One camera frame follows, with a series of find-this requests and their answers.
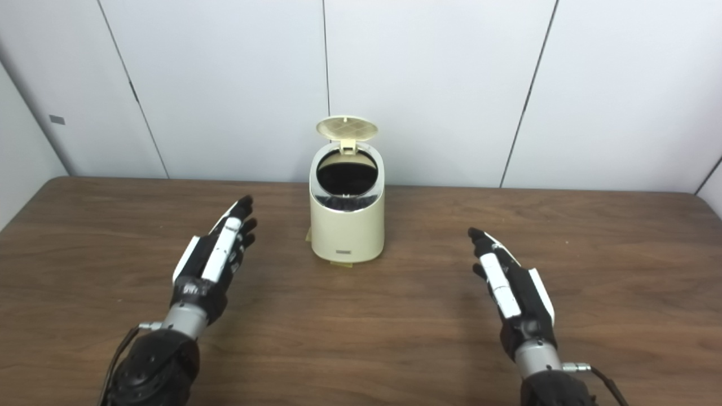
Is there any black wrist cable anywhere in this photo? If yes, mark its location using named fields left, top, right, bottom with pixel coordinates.
left=97, top=321, right=164, bottom=406
left=561, top=363, right=629, bottom=406

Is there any cream round bin lid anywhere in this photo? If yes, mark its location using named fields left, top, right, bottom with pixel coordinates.
left=316, top=116, right=380, bottom=156

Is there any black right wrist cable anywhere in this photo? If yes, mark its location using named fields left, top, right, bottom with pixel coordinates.
left=561, top=363, right=629, bottom=406

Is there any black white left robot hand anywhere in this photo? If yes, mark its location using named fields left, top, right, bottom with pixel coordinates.
left=171, top=195, right=258, bottom=325

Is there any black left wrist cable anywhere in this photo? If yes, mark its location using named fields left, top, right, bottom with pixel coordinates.
left=97, top=321, right=164, bottom=406

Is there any cream-colored desktop trash bin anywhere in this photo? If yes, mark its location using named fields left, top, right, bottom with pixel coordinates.
left=309, top=116, right=386, bottom=264

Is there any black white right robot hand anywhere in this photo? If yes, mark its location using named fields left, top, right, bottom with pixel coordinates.
left=468, top=227, right=558, bottom=361

